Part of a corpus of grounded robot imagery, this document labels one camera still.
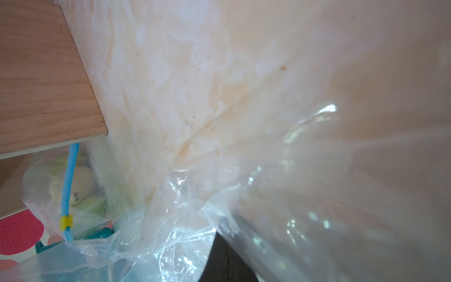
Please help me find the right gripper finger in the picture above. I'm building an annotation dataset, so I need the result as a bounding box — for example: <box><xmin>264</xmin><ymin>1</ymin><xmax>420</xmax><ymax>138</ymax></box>
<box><xmin>198</xmin><ymin>231</ymin><xmax>258</xmax><ymax>282</ymax></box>

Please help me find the clear zip-top bag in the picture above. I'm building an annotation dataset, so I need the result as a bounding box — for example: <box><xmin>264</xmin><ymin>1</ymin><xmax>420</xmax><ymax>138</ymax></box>
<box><xmin>22</xmin><ymin>143</ymin><xmax>109</xmax><ymax>240</ymax></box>
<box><xmin>1</xmin><ymin>103</ymin><xmax>451</xmax><ymax>282</ymax></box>

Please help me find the teal plastic basket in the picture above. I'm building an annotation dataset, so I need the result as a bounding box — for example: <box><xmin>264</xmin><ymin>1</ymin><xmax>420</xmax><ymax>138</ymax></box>
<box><xmin>35</xmin><ymin>227</ymin><xmax>114</xmax><ymax>254</ymax></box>

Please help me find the wooden two-tier shelf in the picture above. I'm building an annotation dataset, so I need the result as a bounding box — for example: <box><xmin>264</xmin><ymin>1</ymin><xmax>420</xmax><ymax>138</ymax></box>
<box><xmin>1</xmin><ymin>1</ymin><xmax>108</xmax><ymax>217</ymax></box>

